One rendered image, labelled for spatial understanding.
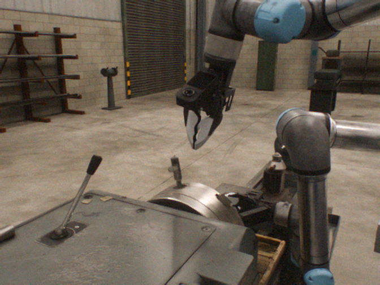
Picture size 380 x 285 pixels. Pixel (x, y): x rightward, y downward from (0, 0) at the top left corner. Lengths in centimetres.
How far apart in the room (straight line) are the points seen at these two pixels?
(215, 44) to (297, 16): 17
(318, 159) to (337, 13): 37
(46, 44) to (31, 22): 58
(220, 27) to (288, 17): 15
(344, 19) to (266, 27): 14
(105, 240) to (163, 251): 12
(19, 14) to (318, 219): 841
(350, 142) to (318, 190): 20
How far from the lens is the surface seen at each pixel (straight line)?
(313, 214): 98
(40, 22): 928
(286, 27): 63
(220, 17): 71
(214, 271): 58
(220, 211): 88
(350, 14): 68
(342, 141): 107
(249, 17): 65
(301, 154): 91
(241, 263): 61
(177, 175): 92
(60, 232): 71
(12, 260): 67
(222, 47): 71
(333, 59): 943
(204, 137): 76
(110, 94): 966
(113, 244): 66
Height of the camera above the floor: 160
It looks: 16 degrees down
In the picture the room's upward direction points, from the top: straight up
